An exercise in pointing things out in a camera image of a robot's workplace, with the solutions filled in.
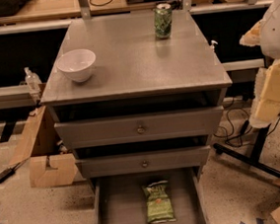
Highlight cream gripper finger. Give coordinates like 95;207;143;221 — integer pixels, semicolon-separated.
240;21;261;47
248;60;280;128

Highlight green jalapeno chip bag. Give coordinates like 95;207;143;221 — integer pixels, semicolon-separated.
142;180;176;224

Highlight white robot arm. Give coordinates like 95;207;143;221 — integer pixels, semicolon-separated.
240;0;280;128

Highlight grey drawer cabinet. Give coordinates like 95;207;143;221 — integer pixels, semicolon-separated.
33;4;246;224

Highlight top grey drawer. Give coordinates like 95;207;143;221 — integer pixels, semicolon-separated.
54;107;223;149

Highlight middle grey drawer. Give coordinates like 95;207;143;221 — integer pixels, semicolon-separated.
76;146;210;179

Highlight bottom open grey drawer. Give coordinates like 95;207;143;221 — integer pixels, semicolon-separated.
95;168;209;224

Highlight white pump dispenser bottle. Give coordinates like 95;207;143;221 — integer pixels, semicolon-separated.
210;39;219;51

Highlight black stand with legs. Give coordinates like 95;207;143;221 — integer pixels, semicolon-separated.
214;116;280;178

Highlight green soda can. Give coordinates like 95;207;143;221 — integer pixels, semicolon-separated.
154;3;173;38

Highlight white ceramic bowl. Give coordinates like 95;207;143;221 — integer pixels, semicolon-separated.
56;49;97;83

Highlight clear plastic bottle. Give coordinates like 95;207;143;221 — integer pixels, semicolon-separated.
24;67;41;91

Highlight wooden block with notch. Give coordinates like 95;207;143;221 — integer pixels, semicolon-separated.
29;153;77;188

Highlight leaning wooden board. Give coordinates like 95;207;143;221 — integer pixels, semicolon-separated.
9;107;57;165

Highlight black power adapter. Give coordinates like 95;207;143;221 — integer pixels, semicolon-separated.
0;168;15;184

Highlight black floor cables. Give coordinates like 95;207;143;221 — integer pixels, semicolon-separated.
210;92;280;150

